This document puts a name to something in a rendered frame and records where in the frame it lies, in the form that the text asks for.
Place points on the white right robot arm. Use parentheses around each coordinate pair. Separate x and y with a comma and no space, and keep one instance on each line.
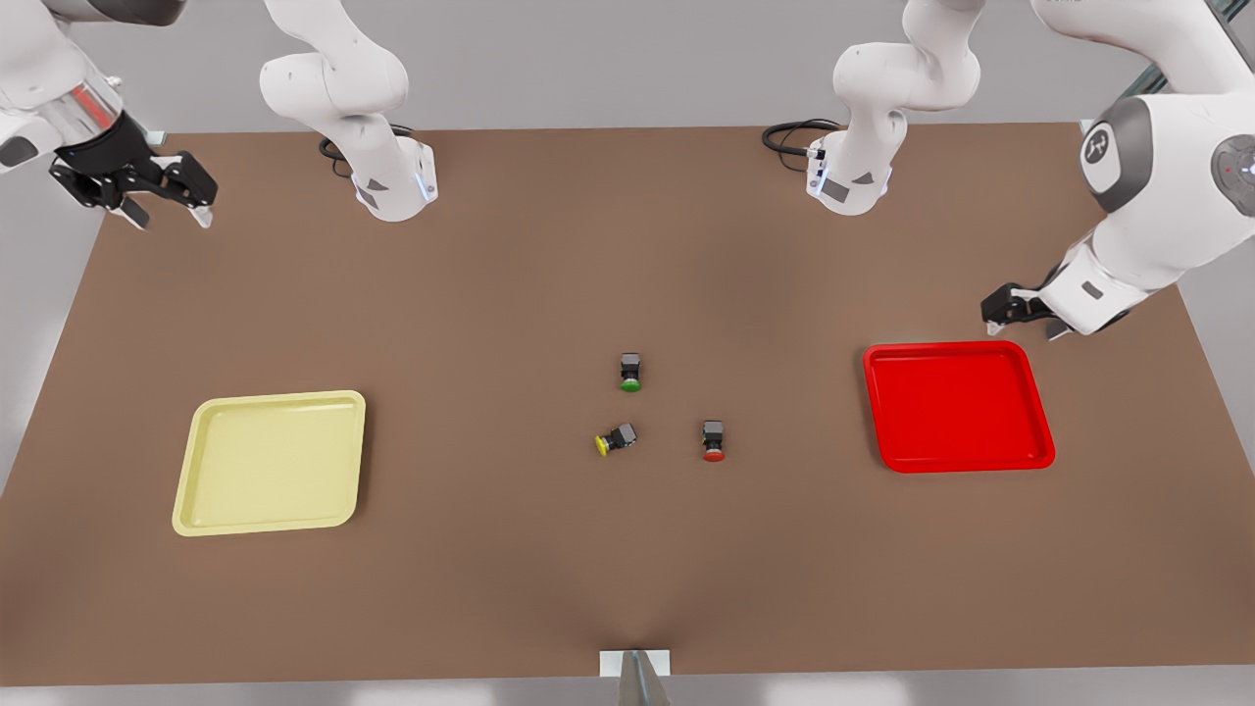
(343,93)

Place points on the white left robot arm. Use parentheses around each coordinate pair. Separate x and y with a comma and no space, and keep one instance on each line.
(1167,167)

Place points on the red tray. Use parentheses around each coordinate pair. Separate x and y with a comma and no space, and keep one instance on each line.
(959,406)

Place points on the pale yellow tray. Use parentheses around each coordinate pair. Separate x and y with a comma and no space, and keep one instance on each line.
(270,463)

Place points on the silver frame post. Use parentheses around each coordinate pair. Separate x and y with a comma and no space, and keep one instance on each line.
(637,677)
(1153,80)

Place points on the red button switch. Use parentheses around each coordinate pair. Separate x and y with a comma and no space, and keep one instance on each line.
(714,441)

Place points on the green button switch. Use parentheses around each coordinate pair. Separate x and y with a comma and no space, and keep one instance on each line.
(630,373)

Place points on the yellow button switch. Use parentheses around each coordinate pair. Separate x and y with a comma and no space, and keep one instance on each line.
(616,439)

